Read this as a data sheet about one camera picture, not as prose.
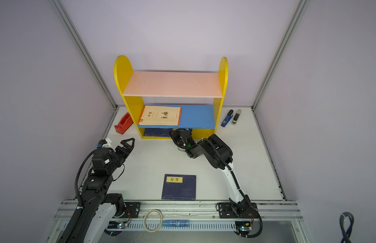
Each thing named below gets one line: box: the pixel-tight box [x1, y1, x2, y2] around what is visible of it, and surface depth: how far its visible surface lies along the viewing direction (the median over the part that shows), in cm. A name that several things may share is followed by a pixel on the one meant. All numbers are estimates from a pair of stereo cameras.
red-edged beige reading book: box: [138, 105, 182, 126], surface depth 97 cm
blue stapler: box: [220, 109, 234, 128], surface depth 112 cm
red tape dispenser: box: [114, 112, 134, 135], surface depth 106 cm
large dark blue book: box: [161, 173, 197, 201], surface depth 83 cm
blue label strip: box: [162, 219, 191, 227], surface depth 71 cm
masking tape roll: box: [142, 209, 163, 233], surface depth 72 cm
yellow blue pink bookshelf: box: [114, 55, 229, 142], surface depth 81 cm
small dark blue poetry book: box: [143, 128, 173, 138], surface depth 102 cm
